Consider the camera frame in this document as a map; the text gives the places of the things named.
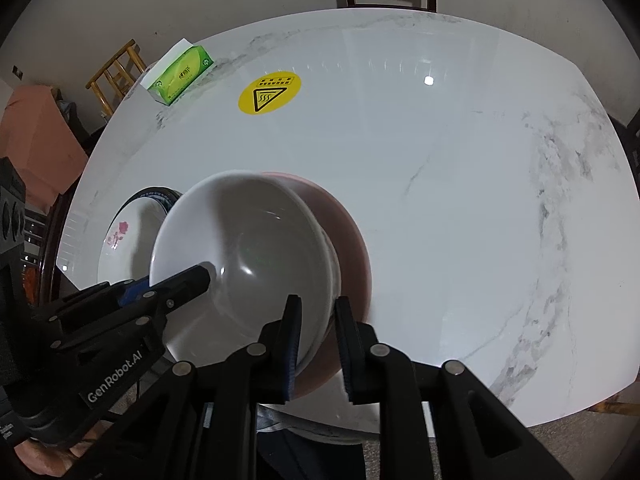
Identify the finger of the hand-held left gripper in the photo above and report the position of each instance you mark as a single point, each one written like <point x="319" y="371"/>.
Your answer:
<point x="175" y="292"/>
<point x="132" y="294"/>

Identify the green tissue pack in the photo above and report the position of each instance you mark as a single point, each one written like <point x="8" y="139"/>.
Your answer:
<point x="182" y="72"/>

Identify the orange cloth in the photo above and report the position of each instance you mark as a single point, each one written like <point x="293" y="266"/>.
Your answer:
<point x="40" y="145"/>

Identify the person's left hand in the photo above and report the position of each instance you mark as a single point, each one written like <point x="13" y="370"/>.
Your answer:
<point x="55" y="457"/>

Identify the yellow round warning sticker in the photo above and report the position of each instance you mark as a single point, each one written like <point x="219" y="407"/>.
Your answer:
<point x="270" y="92"/>

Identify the white pink-flower plate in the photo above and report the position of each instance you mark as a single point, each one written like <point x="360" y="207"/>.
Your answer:
<point x="125" y="250"/>

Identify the black wall switch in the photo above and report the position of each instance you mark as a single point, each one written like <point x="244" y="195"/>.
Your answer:
<point x="17" y="72"/>

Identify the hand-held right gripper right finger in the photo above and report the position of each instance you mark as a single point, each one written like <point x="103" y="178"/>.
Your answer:
<point x="345" y="355"/>

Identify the cream printed bowl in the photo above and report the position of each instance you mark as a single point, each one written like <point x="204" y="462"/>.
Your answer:
<point x="334" y="270"/>

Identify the bamboo chair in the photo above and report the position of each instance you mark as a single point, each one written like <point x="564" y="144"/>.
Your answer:
<point x="112" y="67"/>

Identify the white bowl blue print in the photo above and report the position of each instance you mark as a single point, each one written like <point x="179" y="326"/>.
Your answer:
<point x="250" y="240"/>

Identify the pink bowl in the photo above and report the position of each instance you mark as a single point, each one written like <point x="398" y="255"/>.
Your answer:
<point x="350" y="240"/>

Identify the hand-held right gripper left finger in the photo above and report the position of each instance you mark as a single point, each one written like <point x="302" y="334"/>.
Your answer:
<point x="290" y="355"/>

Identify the large blue floral plate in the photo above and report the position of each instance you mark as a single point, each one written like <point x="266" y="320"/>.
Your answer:
<point x="160" y="194"/>

